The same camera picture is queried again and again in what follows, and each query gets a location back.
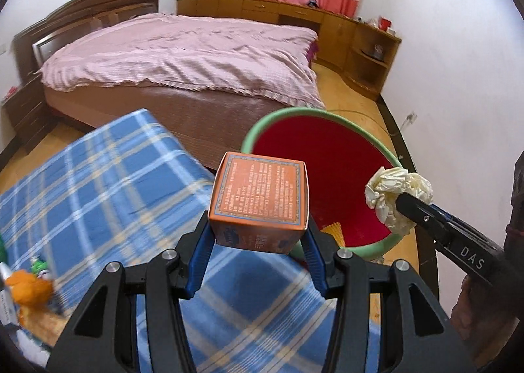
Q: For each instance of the orange plush toy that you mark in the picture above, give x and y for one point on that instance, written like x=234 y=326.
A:
x=28 y=289

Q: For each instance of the dark wooden nightstand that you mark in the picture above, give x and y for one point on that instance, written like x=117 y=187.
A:
x=24 y=115

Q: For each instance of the long wooden window cabinet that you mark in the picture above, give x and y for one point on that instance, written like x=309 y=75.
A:
x=335 y=29

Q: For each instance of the person's right forearm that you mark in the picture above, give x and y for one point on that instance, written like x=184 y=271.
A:
x=470 y=315

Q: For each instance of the blue plaid cloth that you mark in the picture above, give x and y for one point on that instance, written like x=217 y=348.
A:
x=102 y=176

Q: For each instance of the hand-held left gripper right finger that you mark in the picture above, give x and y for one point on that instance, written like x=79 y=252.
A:
x=316 y=264

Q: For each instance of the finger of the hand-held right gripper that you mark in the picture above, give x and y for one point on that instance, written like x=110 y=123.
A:
x=425 y=219
x=458 y=221

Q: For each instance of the pink bed blanket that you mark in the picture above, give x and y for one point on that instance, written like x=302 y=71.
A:
x=184 y=54

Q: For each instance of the white paper ball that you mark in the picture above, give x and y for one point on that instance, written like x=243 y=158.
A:
x=385 y=193

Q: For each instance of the white wall socket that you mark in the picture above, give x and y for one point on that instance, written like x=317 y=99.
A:
x=410 y=117

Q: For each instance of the white wall switch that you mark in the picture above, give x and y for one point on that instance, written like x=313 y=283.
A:
x=3 y=48

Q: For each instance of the dark wooden bed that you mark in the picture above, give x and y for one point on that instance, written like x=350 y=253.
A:
x=229 y=111

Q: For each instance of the green rimmed red waste bin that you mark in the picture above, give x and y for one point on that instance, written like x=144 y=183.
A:
x=327 y=160

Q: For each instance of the white tube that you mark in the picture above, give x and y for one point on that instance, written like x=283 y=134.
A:
x=8 y=295

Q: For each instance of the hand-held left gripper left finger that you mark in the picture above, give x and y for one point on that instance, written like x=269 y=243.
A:
x=199 y=252

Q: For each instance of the small red items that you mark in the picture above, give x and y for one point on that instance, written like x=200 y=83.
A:
x=9 y=91

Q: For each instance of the yellow wrapper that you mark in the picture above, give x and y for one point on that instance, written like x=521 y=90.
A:
x=332 y=232

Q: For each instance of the orange printed cardboard box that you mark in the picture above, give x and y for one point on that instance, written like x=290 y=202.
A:
x=258 y=193

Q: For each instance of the small dark item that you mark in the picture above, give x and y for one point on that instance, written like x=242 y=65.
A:
x=313 y=4

